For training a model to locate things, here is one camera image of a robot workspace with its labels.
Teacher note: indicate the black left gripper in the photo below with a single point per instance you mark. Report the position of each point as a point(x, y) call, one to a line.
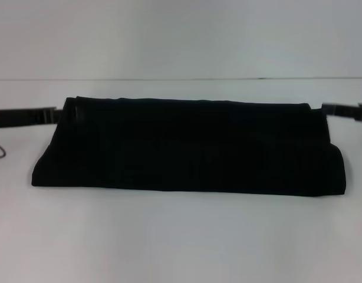
point(19, 118)

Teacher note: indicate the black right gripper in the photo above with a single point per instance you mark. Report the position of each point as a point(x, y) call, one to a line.
point(353, 111)

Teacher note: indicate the black t-shirt with FREE print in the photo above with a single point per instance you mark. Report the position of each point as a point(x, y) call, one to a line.
point(184, 147)

